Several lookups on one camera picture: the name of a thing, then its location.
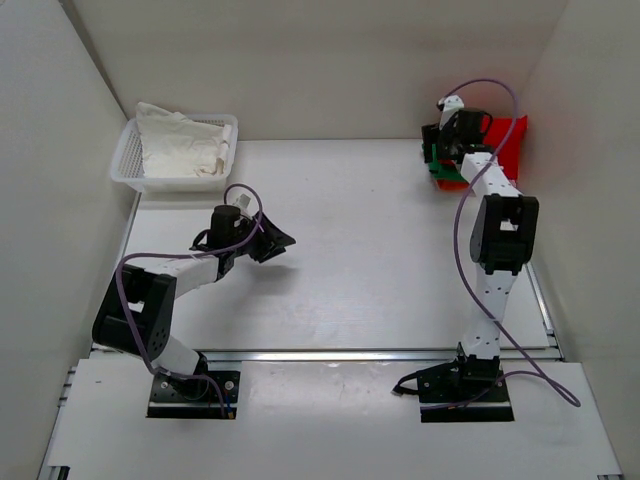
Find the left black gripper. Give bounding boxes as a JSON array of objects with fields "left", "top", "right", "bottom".
[{"left": 231, "top": 210, "right": 296, "bottom": 264}]

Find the red t-shirt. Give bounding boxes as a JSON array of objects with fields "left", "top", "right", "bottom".
[{"left": 484, "top": 116, "right": 528, "bottom": 183}]

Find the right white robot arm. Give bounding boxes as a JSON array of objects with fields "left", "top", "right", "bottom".
[{"left": 423, "top": 97, "right": 539, "bottom": 401}]

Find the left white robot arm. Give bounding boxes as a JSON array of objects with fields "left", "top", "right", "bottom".
[{"left": 92, "top": 205, "right": 296, "bottom": 401}]

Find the folded green t-shirt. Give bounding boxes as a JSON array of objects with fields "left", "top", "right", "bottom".
[{"left": 422, "top": 142, "right": 466, "bottom": 184}]

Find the folded orange t-shirt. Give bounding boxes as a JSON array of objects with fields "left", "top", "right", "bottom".
[{"left": 436, "top": 179, "right": 468, "bottom": 192}]

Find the crumpled white t-shirt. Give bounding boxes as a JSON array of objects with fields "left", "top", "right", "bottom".
[{"left": 136, "top": 102, "right": 233, "bottom": 179}]

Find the white plastic basket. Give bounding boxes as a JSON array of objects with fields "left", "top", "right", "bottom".
[{"left": 110, "top": 114, "right": 239, "bottom": 194}]

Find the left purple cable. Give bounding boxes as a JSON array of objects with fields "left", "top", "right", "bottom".
[{"left": 114, "top": 183, "right": 265, "bottom": 419}]

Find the purple cable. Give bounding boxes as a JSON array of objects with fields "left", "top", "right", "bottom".
[
  {"left": 114, "top": 183, "right": 265, "bottom": 419},
  {"left": 419, "top": 79, "right": 582, "bottom": 412}
]

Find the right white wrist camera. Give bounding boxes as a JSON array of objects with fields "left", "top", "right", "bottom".
[{"left": 437, "top": 95, "right": 465, "bottom": 129}]

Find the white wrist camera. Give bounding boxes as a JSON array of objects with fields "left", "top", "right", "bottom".
[
  {"left": 437, "top": 95, "right": 465, "bottom": 129},
  {"left": 234, "top": 194, "right": 251, "bottom": 210}
]

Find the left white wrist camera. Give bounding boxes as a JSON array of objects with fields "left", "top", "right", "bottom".
[{"left": 234, "top": 194, "right": 251, "bottom": 210}]

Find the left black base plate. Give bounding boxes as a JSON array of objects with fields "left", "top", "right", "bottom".
[{"left": 146, "top": 362, "right": 241, "bottom": 420}]

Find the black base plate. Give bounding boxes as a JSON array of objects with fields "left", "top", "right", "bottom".
[
  {"left": 392, "top": 361, "right": 515, "bottom": 423},
  {"left": 146, "top": 362, "right": 241, "bottom": 420}
]

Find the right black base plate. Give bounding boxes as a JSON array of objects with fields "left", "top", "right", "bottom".
[{"left": 392, "top": 361, "right": 515, "bottom": 423}]

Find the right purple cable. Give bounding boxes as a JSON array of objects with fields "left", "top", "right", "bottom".
[{"left": 419, "top": 79, "right": 582, "bottom": 412}]

